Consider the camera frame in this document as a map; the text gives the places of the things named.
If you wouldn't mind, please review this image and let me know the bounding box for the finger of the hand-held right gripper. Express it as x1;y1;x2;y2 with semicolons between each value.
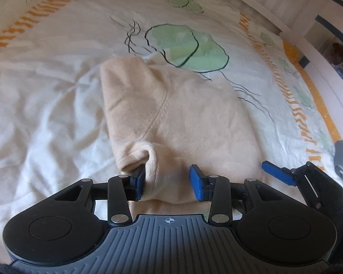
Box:
261;161;343;210

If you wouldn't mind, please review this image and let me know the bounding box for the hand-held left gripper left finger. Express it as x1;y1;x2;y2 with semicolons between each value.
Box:
54;167;146;225

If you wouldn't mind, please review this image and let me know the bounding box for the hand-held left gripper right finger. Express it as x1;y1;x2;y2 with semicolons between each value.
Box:
189;164;284;225

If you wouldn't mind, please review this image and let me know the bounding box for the beige printed sweater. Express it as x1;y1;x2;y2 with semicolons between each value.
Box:
99;54;265;206

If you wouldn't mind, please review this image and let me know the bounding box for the leaf printed duvet cover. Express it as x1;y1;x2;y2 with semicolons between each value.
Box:
0;0;343;234

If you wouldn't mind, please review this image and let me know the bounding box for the dark brown object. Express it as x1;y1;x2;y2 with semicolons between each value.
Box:
330;42;343;73

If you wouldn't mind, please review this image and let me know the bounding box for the white bed frame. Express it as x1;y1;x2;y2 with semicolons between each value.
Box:
194;0;343;126

